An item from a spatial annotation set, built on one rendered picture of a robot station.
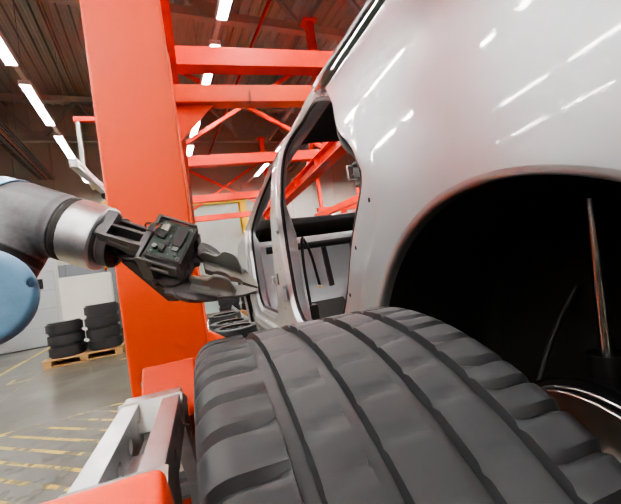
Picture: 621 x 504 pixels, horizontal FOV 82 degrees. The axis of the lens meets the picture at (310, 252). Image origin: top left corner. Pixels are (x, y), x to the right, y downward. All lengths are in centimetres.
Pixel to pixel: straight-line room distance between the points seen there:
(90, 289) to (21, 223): 1090
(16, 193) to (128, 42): 49
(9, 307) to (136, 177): 49
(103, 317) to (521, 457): 857
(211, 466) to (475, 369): 18
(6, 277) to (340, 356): 31
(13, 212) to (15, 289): 17
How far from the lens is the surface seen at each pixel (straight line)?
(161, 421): 38
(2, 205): 59
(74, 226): 54
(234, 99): 311
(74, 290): 1152
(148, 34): 98
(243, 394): 26
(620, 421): 61
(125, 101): 91
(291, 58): 406
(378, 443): 23
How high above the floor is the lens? 124
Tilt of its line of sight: 2 degrees up
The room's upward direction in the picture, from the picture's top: 9 degrees counter-clockwise
